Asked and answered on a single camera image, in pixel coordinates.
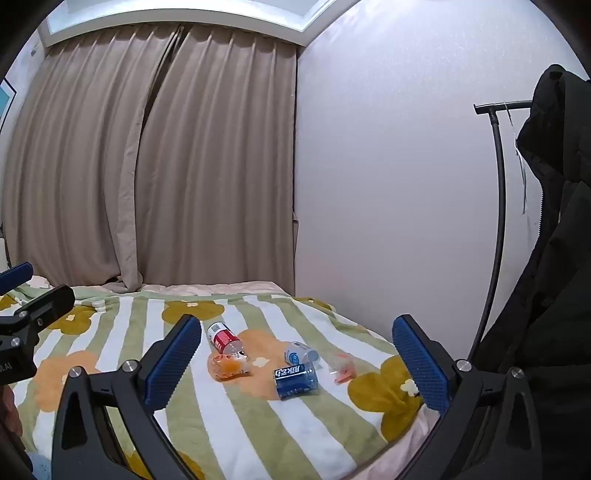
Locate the pink bed sheet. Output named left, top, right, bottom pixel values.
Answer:
left=74, top=280, right=443, bottom=480

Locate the person's left hand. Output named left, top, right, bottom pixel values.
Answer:
left=0, top=384, right=23, bottom=437

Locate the small blue and white bottle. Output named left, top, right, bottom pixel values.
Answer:
left=283, top=341, right=320, bottom=366

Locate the blue wall picture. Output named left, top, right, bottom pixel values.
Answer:
left=0, top=78, right=18, bottom=133

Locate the clear bottle with red label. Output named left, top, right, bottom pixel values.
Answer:
left=206, top=322, right=244, bottom=356

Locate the orange clear plastic bottle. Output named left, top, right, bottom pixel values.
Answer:
left=207, top=350, right=253, bottom=382

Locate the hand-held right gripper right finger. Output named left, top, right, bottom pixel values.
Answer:
left=392, top=314, right=540, bottom=480

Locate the beige curtain panel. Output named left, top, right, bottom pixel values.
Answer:
left=2, top=25, right=182, bottom=292
left=117, top=22, right=299, bottom=295

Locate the black clothes rack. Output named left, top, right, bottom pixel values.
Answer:
left=466, top=102, right=537, bottom=361

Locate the blue label plastic bottle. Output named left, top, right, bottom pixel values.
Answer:
left=271, top=362, right=320, bottom=400

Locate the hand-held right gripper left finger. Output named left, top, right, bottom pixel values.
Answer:
left=51, top=315, right=204, bottom=480

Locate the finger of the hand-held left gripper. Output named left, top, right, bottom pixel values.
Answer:
left=0, top=261, right=34, bottom=292
left=13, top=285, right=75, bottom=330

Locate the striped flower print blanket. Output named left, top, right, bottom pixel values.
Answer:
left=0, top=284, right=440, bottom=480

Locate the black jacket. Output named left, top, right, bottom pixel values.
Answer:
left=470, top=64, right=591, bottom=480

